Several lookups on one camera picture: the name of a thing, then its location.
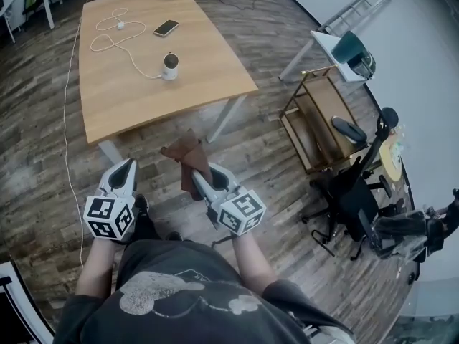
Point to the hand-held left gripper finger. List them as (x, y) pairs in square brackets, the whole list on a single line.
[(105, 181), (134, 181)]

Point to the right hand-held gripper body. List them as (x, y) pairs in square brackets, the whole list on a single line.
[(242, 211)]

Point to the gold frame shelf cart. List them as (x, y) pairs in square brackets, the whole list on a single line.
[(322, 120)]

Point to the smartphone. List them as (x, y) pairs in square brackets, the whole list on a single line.
[(166, 28)]

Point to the round yellow table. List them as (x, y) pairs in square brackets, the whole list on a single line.
[(392, 160)]

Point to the white power adapter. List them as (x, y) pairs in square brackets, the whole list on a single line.
[(120, 25)]

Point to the dark grey slipper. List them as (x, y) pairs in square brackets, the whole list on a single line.
[(349, 129)]

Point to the white table leg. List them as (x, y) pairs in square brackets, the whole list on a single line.
[(227, 118), (109, 152)]

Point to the person's right forearm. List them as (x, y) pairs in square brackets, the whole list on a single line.
[(251, 263)]

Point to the black office chair with headrest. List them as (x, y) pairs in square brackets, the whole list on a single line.
[(355, 195)]

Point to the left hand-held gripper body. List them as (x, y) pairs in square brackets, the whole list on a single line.
[(107, 217)]

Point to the white framed dark panel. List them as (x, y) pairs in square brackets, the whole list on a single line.
[(18, 299)]

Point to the small white table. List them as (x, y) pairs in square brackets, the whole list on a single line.
[(324, 43)]

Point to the plastic covered black chair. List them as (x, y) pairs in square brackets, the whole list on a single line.
[(405, 231)]

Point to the person's dark printed T-shirt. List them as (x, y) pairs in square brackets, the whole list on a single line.
[(197, 299)]

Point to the brown cloth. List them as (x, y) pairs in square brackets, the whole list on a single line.
[(190, 152)]

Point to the dark transparent container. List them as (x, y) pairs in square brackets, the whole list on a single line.
[(365, 66)]

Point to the teal bin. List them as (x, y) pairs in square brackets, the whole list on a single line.
[(349, 47)]

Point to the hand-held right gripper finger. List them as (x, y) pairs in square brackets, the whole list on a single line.
[(226, 177), (206, 190)]

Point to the person's black shoe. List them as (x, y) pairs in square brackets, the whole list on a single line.
[(141, 204), (174, 235)]

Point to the white camera with black dome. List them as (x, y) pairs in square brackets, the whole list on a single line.
[(169, 68)]

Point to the aluminium ladder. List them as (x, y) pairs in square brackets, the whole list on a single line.
[(358, 7)]

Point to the person's left forearm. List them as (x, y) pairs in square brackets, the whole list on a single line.
[(97, 263)]

